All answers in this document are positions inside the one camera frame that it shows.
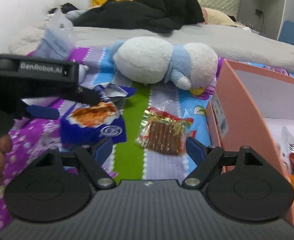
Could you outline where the grey duvet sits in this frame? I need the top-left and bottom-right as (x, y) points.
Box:
(9, 25), (294, 75)

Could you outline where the colourful floral bedsheet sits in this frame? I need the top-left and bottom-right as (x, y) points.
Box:
(0, 46), (294, 230)

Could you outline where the blue snack packet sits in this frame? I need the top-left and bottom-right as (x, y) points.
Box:
(60, 84), (137, 145)

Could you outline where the black jacket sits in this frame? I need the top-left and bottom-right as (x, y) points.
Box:
(73, 0), (205, 34)

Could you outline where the beige pillow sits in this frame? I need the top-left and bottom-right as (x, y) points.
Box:
(202, 7), (237, 27)

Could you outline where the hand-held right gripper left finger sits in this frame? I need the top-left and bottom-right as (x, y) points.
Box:
(34, 137), (116, 190)

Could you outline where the light blue cloth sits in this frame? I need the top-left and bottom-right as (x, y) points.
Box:
(64, 9), (87, 23)

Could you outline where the clear plastic bag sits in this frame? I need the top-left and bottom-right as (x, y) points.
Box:
(34, 10), (77, 60)

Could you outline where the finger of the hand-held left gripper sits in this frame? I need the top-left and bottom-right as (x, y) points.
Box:
(17, 100), (60, 120)
(62, 87), (100, 105)

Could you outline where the white spray can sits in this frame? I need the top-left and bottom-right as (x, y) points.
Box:
(78, 65), (90, 80)

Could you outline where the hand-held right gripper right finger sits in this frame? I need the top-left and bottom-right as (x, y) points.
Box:
(181, 137), (265, 190)

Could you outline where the pink cardboard box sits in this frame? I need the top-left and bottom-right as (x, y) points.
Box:
(206, 59), (294, 228)

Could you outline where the white and blue plush toy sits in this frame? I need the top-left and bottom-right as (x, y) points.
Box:
(111, 36), (219, 96)

